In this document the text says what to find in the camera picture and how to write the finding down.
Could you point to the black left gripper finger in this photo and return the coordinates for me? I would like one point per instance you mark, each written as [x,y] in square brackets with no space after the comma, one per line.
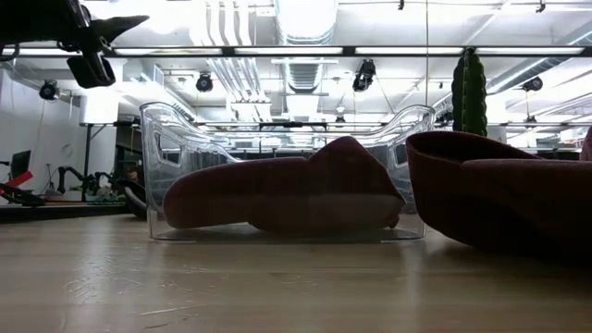
[118,27]
[92,70]

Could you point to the green cactus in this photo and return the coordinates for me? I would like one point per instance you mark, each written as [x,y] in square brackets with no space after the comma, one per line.
[469,92]

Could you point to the black computer monitor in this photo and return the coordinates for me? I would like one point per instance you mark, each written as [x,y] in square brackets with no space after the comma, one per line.
[20,163]

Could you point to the dark baseball cap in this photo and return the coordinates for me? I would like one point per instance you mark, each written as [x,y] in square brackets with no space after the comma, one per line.
[509,199]

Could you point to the clear plastic bin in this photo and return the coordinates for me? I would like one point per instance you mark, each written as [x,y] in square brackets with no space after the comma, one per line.
[159,185]

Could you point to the black background robot arm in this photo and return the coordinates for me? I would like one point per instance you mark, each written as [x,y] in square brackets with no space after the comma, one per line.
[76,175]

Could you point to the red bar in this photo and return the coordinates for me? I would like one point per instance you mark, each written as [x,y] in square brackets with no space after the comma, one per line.
[18,179]

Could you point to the silver ventilation duct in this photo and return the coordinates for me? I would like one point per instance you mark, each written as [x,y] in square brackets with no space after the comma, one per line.
[305,28]

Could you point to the black ceiling spotlight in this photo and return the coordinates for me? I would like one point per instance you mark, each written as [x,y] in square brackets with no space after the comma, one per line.
[204,82]
[533,83]
[49,90]
[364,74]

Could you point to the maroon baseball cap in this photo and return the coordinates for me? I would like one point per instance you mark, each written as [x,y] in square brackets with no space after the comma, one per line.
[287,194]

